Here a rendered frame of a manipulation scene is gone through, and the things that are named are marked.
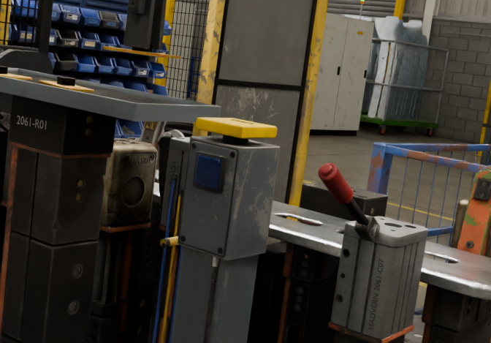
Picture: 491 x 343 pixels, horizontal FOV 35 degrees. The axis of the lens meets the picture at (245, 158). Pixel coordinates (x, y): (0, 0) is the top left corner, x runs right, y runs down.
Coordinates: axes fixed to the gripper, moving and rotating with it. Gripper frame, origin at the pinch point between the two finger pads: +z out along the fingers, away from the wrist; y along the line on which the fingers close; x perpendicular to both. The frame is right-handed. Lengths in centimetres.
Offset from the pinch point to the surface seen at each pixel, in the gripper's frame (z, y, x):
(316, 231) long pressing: 25.5, 26.9, -13.3
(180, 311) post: 29.5, -5.4, -11.8
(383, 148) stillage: 33, 220, 35
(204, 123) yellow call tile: 9.9, -5.5, -12.0
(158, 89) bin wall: 28, 282, 179
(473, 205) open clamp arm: 20, 41, -31
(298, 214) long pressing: 25.5, 35.1, -7.1
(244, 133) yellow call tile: 10.2, -6.0, -16.8
